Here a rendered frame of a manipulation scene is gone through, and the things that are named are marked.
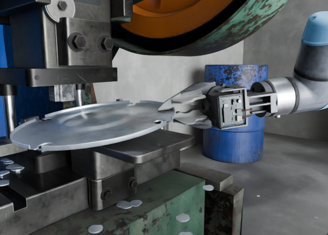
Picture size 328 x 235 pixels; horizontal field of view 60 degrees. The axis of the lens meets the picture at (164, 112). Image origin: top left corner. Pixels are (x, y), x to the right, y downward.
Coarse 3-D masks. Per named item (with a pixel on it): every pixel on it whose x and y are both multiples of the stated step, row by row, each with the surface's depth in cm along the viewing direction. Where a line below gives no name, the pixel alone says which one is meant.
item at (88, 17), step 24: (72, 0) 49; (96, 0) 54; (24, 24) 51; (48, 24) 48; (72, 24) 48; (96, 24) 52; (24, 48) 52; (48, 48) 48; (72, 48) 48; (96, 48) 52
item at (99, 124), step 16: (64, 112) 63; (80, 112) 61; (96, 112) 57; (112, 112) 55; (128, 112) 54; (144, 112) 55; (160, 112) 54; (16, 128) 51; (32, 128) 52; (48, 128) 51; (64, 128) 49; (80, 128) 47; (96, 128) 47; (112, 128) 46; (128, 128) 45; (144, 128) 45; (16, 144) 42; (32, 144) 42; (64, 144) 41; (80, 144) 38; (96, 144) 39
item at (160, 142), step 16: (112, 144) 42; (128, 144) 42; (144, 144) 42; (160, 144) 42; (176, 144) 43; (80, 160) 49; (96, 160) 47; (112, 160) 50; (128, 160) 38; (144, 160) 38; (96, 176) 48; (112, 176) 50; (128, 176) 53; (96, 192) 48; (112, 192) 50; (128, 192) 53; (96, 208) 49
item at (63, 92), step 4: (68, 84) 58; (72, 84) 59; (52, 88) 58; (56, 88) 57; (60, 88) 58; (64, 88) 58; (68, 88) 59; (72, 88) 59; (52, 92) 58; (56, 92) 57; (60, 92) 58; (64, 92) 58; (68, 92) 59; (72, 92) 59; (52, 96) 58; (56, 96) 58; (60, 96) 58; (64, 96) 58; (68, 96) 59; (72, 96) 59; (52, 100) 58; (56, 100) 58; (60, 100) 58; (64, 100) 58; (68, 100) 59
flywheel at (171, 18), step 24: (144, 0) 90; (168, 0) 84; (192, 0) 78; (216, 0) 70; (240, 0) 69; (120, 24) 94; (144, 24) 86; (168, 24) 81; (192, 24) 75; (216, 24) 76
